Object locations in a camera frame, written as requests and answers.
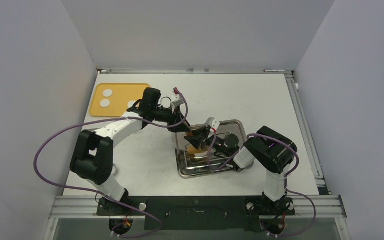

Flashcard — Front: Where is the white dough disc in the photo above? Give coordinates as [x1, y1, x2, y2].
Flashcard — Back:
[127, 101, 136, 109]
[102, 89, 113, 98]
[99, 99, 111, 108]

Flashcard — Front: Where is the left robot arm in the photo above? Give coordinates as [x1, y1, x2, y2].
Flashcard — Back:
[69, 87, 190, 215]

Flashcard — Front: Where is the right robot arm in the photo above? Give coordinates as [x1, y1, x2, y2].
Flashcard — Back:
[184, 126, 299, 214]

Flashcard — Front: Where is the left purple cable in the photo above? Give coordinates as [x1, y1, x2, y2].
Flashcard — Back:
[33, 87, 190, 239]

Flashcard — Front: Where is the purple cable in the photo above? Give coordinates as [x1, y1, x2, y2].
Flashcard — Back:
[33, 87, 190, 239]
[206, 130, 317, 239]

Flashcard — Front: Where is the stainless steel tray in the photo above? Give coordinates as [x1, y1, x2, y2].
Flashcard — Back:
[175, 120, 246, 179]

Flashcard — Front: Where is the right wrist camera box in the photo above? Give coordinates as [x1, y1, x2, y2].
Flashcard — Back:
[205, 117, 220, 132]

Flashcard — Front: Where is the white dough disc right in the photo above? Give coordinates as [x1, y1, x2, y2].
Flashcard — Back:
[127, 101, 136, 109]

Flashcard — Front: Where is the wooden rolling pin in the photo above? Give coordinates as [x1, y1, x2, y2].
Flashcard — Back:
[183, 131, 209, 155]

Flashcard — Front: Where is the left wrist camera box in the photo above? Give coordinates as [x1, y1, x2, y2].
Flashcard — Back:
[170, 93, 185, 108]

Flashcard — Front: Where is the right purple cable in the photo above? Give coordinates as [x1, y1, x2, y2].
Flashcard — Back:
[206, 130, 317, 239]

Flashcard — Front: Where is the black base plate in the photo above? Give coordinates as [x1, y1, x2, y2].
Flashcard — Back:
[97, 195, 296, 232]

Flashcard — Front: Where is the aluminium frame rail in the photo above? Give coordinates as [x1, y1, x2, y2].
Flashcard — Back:
[284, 71, 331, 196]

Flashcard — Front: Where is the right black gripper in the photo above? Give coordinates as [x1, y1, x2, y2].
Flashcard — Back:
[187, 127, 233, 158]

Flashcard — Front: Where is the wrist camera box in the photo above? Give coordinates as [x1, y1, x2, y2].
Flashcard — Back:
[170, 93, 185, 108]
[205, 117, 220, 132]

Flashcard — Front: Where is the white dough disc upper left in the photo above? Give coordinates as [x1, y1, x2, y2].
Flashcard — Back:
[102, 89, 113, 98]

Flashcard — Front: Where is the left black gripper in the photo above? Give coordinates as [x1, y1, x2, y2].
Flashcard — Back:
[151, 104, 190, 134]

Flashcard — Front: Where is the white dough disc lower left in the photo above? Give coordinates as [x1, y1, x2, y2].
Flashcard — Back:
[99, 99, 111, 108]

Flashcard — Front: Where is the yellow plastic tray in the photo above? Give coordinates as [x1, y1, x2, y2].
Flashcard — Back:
[89, 83, 150, 118]

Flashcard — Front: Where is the metal ring cutter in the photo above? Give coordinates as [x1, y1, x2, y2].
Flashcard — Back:
[111, 164, 119, 177]

